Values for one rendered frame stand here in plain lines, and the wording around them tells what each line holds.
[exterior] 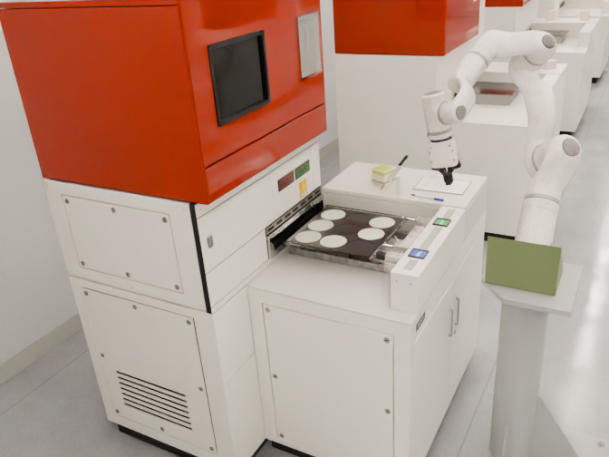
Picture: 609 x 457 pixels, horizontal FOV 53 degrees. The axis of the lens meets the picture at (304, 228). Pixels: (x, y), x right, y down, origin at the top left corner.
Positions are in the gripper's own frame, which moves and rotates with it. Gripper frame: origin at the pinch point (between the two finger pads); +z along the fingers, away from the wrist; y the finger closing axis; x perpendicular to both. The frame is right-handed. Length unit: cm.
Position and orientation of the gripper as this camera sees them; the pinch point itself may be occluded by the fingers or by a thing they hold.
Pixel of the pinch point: (448, 179)
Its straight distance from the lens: 225.6
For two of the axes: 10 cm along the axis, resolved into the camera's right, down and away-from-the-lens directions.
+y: 8.4, -0.4, -5.4
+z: 2.5, 9.1, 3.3
